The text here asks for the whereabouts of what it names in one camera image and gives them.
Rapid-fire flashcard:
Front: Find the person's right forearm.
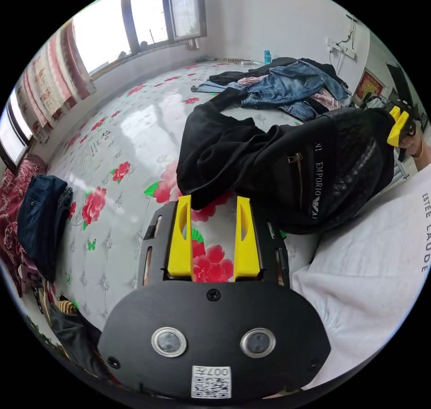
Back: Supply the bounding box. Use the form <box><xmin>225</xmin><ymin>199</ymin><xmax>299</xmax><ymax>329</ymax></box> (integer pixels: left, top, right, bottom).
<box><xmin>413</xmin><ymin>137</ymin><xmax>431</xmax><ymax>174</ymax></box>

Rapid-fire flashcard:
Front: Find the pile of clothes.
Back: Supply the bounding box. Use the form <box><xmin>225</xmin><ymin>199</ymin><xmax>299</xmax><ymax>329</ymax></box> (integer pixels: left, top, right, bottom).
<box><xmin>191</xmin><ymin>57</ymin><xmax>354</xmax><ymax>122</ymax></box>

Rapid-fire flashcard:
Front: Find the small window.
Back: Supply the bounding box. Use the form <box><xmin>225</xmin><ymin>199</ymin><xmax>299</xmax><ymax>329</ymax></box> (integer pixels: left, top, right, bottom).
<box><xmin>0</xmin><ymin>87</ymin><xmax>33</xmax><ymax>173</ymax></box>

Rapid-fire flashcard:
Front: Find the black shirt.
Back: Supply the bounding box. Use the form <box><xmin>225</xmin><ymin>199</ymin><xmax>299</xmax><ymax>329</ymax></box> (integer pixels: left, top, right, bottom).
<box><xmin>176</xmin><ymin>88</ymin><xmax>397</xmax><ymax>235</ymax></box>

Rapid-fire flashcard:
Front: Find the person's body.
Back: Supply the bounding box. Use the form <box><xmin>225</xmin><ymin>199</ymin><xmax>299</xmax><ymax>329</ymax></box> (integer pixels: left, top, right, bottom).
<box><xmin>290</xmin><ymin>164</ymin><xmax>431</xmax><ymax>391</ymax></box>

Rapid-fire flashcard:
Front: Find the person's right hand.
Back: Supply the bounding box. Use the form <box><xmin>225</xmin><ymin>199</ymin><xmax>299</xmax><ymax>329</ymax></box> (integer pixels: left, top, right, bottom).
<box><xmin>400</xmin><ymin>133</ymin><xmax>423</xmax><ymax>159</ymax></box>

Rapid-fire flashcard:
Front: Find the bed with floral sheet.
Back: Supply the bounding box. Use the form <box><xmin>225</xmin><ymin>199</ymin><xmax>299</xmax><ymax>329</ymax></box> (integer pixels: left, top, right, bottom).
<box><xmin>32</xmin><ymin>57</ymin><xmax>337</xmax><ymax>320</ymax></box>

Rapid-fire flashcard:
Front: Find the red and white curtain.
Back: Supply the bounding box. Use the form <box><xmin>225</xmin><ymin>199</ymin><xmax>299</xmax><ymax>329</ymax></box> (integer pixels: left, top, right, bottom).
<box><xmin>14</xmin><ymin>20</ymin><xmax>97</xmax><ymax>145</ymax></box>

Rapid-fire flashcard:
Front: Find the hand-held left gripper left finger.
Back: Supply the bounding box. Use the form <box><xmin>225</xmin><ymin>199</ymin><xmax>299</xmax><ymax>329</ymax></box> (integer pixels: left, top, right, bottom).
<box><xmin>167</xmin><ymin>195</ymin><xmax>194</xmax><ymax>278</ymax></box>

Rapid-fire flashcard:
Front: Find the stack of folded dark trousers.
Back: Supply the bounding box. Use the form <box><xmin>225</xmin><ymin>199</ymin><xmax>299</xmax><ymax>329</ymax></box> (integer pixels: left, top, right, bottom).
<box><xmin>17</xmin><ymin>174</ymin><xmax>74</xmax><ymax>283</ymax></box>

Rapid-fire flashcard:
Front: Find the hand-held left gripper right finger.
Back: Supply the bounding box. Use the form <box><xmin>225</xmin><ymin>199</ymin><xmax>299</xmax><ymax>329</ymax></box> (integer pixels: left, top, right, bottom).
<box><xmin>233</xmin><ymin>196</ymin><xmax>262</xmax><ymax>282</ymax></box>

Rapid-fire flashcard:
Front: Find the white power strip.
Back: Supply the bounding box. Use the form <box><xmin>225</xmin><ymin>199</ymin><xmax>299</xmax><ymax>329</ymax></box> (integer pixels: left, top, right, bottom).
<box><xmin>325</xmin><ymin>37</ymin><xmax>357</xmax><ymax>60</ymax></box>

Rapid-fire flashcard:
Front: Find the red patterned quilt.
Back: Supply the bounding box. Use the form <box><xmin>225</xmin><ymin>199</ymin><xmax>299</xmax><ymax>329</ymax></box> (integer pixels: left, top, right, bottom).
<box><xmin>0</xmin><ymin>156</ymin><xmax>48</xmax><ymax>298</ymax></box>

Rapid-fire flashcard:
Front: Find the large window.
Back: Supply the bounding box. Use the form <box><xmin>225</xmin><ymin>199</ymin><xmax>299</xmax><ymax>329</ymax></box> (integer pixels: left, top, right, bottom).
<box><xmin>71</xmin><ymin>0</ymin><xmax>207</xmax><ymax>76</ymax></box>

